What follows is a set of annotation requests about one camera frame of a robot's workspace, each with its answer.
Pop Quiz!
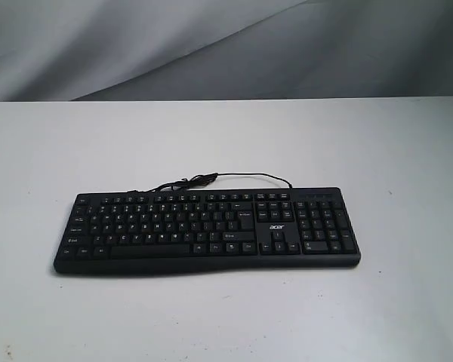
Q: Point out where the black keyboard cable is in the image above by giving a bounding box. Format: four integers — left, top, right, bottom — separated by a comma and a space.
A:
127, 171, 293, 196

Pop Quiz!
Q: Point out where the black acer keyboard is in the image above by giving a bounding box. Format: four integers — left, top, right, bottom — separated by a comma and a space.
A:
54, 188, 361, 275

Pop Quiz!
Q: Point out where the grey backdrop cloth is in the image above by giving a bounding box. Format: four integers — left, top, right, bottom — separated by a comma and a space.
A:
0, 1, 453, 101

